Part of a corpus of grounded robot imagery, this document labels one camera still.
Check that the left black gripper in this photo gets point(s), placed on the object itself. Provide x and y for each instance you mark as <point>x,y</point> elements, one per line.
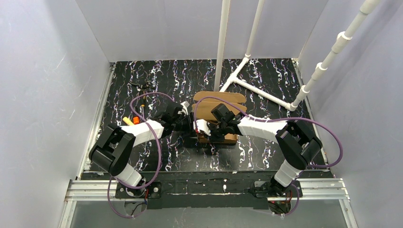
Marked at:
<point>191,123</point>

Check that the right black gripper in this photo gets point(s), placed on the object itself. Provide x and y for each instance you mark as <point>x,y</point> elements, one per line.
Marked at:
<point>215,129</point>

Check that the brown cardboard box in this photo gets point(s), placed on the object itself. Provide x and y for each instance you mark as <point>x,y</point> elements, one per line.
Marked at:
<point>217,106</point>

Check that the orange black marker pen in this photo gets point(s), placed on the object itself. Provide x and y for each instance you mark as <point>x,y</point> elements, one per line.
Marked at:
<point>136,120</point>

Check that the pale yellow marker pen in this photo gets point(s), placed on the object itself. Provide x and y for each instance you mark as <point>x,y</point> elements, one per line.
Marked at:
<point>127,121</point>

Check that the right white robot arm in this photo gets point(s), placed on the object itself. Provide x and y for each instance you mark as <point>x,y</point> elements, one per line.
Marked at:
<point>298,143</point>

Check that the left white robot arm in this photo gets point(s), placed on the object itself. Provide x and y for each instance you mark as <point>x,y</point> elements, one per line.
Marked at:
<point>113,148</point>

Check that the yellow black screwdriver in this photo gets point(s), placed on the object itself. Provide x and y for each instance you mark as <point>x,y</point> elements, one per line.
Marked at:
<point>143,104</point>

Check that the black pliers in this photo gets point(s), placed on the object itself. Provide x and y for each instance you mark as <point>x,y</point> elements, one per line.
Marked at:
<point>146,87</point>

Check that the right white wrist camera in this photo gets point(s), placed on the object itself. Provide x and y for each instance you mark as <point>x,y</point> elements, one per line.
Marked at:
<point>201,127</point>

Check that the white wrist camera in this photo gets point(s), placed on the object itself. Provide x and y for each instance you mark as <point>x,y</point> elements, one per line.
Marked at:
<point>184,108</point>
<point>201,127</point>

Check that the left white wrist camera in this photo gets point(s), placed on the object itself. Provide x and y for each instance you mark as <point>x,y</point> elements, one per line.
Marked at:
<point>184,108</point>

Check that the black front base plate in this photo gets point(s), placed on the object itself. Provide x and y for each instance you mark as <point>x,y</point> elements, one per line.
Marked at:
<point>217,189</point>

